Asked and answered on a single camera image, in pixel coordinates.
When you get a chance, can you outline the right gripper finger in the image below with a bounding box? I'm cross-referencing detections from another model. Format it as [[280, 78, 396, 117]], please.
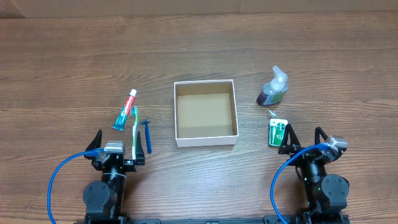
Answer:
[[278, 123, 301, 154], [314, 126, 328, 144]]

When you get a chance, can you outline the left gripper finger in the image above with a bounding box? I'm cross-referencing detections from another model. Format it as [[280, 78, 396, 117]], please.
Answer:
[[85, 129, 103, 156], [135, 131, 146, 165]]

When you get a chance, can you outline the green white packet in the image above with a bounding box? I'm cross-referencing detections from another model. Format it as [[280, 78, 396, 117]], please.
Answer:
[[268, 110, 289, 147]]

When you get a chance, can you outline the green white toothbrush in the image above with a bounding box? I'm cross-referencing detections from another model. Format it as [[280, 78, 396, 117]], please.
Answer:
[[131, 105, 139, 161]]

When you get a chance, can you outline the clear soap pump bottle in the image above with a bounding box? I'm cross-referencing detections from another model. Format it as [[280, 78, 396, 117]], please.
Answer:
[[256, 65, 289, 106]]

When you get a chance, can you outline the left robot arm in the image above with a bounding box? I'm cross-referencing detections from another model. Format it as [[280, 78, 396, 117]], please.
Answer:
[[83, 130, 145, 223]]

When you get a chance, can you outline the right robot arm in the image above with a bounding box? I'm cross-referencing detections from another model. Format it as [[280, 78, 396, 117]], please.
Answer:
[[270, 124, 349, 223]]

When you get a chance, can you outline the red green toothpaste tube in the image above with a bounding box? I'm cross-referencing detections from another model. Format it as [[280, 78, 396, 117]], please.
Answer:
[[113, 89, 137, 131]]

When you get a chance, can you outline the blue disposable razor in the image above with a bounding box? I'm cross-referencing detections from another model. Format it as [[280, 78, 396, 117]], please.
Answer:
[[138, 119, 152, 154]]

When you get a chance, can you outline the white cardboard box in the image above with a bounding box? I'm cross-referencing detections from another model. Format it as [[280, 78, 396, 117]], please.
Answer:
[[174, 80, 239, 147]]

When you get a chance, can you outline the left blue cable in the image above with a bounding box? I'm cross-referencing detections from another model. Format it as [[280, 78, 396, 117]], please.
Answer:
[[47, 148, 103, 224]]

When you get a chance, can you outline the blue cable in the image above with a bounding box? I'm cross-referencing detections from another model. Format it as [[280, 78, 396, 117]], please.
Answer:
[[269, 142, 330, 224], [47, 148, 103, 224]]

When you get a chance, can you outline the right blue cable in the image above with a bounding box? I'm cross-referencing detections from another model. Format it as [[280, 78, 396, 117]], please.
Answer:
[[269, 142, 330, 224]]

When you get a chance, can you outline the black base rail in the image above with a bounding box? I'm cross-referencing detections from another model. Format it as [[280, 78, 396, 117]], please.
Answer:
[[75, 215, 283, 224]]

